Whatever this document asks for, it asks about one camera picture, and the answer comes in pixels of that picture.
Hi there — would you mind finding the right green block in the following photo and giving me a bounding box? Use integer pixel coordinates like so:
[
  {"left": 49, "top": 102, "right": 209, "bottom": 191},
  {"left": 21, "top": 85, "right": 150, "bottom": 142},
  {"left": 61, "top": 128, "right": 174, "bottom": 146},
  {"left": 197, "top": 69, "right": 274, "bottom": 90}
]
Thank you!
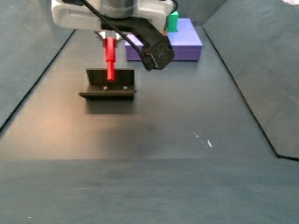
[{"left": 165, "top": 11, "right": 178, "bottom": 32}]

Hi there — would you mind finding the red peg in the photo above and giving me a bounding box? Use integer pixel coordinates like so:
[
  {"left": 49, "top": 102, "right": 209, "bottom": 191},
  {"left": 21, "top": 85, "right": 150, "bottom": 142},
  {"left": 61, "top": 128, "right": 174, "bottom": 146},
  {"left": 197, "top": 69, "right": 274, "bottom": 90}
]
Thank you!
[{"left": 105, "top": 37, "right": 116, "bottom": 81}]

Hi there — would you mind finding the black cable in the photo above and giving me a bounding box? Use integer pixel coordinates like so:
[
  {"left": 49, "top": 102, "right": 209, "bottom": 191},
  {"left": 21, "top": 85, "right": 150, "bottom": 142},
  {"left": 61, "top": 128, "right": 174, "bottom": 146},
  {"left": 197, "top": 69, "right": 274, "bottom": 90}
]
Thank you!
[{"left": 61, "top": 0, "right": 149, "bottom": 60}]

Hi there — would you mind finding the black angled holder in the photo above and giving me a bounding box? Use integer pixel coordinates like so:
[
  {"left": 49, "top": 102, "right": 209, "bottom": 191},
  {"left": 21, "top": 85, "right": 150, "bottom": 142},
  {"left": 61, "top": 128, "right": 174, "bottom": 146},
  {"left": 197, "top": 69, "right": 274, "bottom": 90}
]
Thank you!
[{"left": 78, "top": 68, "right": 136, "bottom": 99}]

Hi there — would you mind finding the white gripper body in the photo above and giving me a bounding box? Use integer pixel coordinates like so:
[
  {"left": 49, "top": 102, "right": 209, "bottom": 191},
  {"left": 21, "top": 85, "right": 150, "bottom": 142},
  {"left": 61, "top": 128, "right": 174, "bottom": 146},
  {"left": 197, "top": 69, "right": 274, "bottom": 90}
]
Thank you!
[{"left": 50, "top": 0, "right": 173, "bottom": 32}]

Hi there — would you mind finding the robot arm wrist link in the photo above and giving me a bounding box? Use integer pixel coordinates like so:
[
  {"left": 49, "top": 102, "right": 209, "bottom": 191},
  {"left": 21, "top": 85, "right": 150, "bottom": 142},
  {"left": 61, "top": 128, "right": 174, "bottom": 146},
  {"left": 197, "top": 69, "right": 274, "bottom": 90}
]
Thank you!
[{"left": 98, "top": 0, "right": 137, "bottom": 18}]

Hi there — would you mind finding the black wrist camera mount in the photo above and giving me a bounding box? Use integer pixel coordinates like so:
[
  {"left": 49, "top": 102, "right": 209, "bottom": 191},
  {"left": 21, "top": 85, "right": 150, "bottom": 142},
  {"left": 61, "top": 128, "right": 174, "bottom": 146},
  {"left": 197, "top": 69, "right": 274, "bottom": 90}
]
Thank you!
[{"left": 100, "top": 17, "right": 174, "bottom": 71}]

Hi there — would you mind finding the purple board base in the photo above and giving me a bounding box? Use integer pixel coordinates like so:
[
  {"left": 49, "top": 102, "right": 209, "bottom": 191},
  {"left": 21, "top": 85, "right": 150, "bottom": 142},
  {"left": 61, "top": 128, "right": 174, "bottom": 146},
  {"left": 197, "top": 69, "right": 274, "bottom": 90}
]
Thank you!
[{"left": 125, "top": 18, "right": 202, "bottom": 61}]

